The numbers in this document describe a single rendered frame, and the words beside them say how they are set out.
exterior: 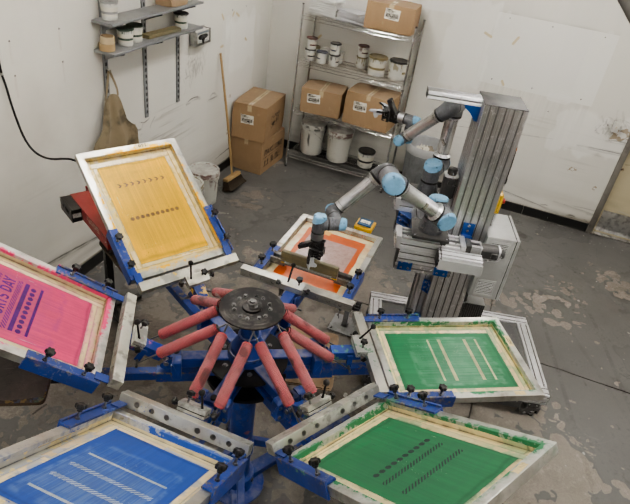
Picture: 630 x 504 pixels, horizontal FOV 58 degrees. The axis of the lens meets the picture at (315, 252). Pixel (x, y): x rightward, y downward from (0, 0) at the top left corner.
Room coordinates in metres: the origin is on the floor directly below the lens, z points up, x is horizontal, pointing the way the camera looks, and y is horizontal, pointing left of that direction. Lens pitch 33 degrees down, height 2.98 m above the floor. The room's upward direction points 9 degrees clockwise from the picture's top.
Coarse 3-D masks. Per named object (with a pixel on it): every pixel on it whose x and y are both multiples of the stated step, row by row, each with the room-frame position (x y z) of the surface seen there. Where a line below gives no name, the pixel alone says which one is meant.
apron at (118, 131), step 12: (108, 72) 4.07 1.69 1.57; (108, 108) 4.03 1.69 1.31; (120, 108) 4.17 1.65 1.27; (108, 120) 4.01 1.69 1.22; (120, 120) 4.15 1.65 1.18; (108, 132) 3.99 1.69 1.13; (120, 132) 4.12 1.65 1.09; (132, 132) 4.29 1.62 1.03; (96, 144) 3.86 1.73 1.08; (108, 144) 3.98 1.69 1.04; (120, 144) 4.11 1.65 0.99; (132, 144) 4.28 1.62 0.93
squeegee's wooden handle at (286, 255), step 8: (288, 256) 2.79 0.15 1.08; (296, 256) 2.77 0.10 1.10; (304, 256) 2.78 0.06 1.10; (296, 264) 2.77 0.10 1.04; (304, 264) 2.76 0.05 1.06; (320, 264) 2.73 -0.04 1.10; (328, 264) 2.73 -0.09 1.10; (320, 272) 2.73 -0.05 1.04; (328, 272) 2.72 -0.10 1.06; (336, 272) 2.70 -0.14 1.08
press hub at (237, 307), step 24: (240, 288) 2.13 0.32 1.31; (240, 312) 1.96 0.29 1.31; (264, 312) 1.98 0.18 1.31; (240, 336) 1.97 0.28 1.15; (216, 360) 1.94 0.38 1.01; (216, 384) 1.89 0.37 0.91; (240, 384) 1.81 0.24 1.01; (264, 384) 1.84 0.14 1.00; (240, 408) 1.94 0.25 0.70; (240, 432) 1.94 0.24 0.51
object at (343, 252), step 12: (336, 240) 3.25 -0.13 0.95; (348, 240) 3.27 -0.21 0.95; (336, 252) 3.10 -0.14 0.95; (348, 252) 3.12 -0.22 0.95; (360, 252) 3.15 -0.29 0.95; (336, 264) 2.97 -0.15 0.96; (348, 264) 2.99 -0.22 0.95; (312, 276) 2.80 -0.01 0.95; (324, 288) 2.70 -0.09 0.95; (336, 288) 2.72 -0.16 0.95
